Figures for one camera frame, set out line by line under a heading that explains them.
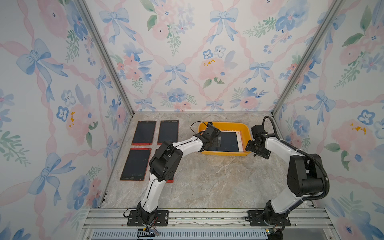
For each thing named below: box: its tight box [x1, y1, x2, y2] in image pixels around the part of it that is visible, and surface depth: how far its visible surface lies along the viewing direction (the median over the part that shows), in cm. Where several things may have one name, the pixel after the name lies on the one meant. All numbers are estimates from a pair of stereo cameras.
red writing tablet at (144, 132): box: [131, 120, 157, 146], surface depth 113 cm
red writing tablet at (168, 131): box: [157, 120, 179, 146], surface depth 112 cm
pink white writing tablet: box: [204, 130, 245, 153], surface depth 103 cm
